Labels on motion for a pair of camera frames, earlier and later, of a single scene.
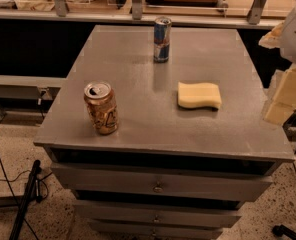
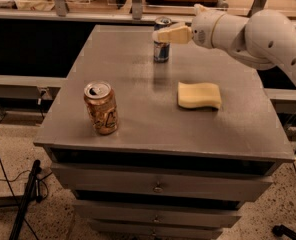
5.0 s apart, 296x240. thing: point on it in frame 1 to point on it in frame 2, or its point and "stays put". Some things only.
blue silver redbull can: [162, 31] stays put
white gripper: [295, 37] to [202, 29]
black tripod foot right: [281, 230] stays put
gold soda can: [102, 106] stays put
